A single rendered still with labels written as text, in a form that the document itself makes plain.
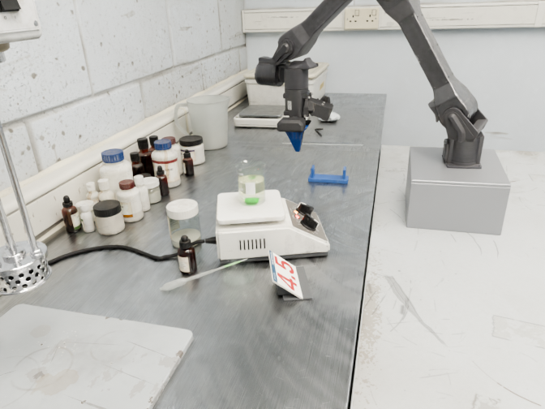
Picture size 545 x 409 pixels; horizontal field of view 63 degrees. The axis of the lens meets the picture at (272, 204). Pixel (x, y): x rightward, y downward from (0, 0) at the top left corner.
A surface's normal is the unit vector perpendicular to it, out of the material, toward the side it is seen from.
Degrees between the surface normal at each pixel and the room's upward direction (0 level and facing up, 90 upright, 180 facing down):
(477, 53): 90
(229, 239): 90
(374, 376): 0
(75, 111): 90
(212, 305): 0
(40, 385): 0
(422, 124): 90
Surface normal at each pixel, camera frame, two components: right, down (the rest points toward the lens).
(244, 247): 0.09, 0.42
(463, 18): -0.25, 0.42
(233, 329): -0.04, -0.91
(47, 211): 0.97, 0.07
